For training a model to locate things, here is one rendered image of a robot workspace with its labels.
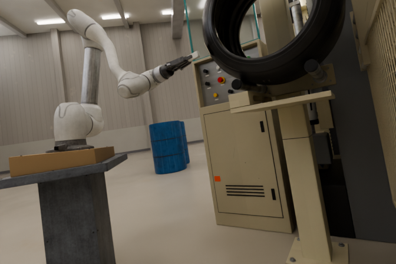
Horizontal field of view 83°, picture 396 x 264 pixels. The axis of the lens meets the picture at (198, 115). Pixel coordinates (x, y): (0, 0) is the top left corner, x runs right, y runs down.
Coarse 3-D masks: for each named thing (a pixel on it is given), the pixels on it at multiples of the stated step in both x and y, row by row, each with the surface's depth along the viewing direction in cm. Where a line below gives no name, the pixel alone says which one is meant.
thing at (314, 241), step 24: (264, 0) 121; (264, 24) 122; (288, 24) 115; (288, 96) 116; (288, 120) 117; (288, 144) 117; (312, 144) 118; (288, 168) 118; (312, 168) 111; (312, 192) 112; (312, 216) 112; (312, 240) 112
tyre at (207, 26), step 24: (216, 0) 95; (240, 0) 116; (336, 0) 74; (216, 24) 112; (240, 24) 119; (312, 24) 76; (336, 24) 76; (216, 48) 96; (240, 48) 118; (288, 48) 80; (312, 48) 78; (240, 72) 92; (264, 72) 86; (288, 72) 84
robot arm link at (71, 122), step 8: (64, 104) 124; (72, 104) 125; (80, 104) 131; (56, 112) 123; (64, 112) 122; (72, 112) 123; (80, 112) 127; (56, 120) 121; (64, 120) 121; (72, 120) 122; (80, 120) 125; (88, 120) 134; (56, 128) 121; (64, 128) 120; (72, 128) 122; (80, 128) 125; (88, 128) 133; (56, 136) 121; (64, 136) 120; (72, 136) 121; (80, 136) 124
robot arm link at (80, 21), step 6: (72, 12) 133; (78, 12) 133; (72, 18) 132; (78, 18) 132; (84, 18) 132; (90, 18) 135; (72, 24) 134; (78, 24) 132; (84, 24) 131; (90, 24) 132; (78, 30) 134; (84, 30) 132; (84, 36) 140
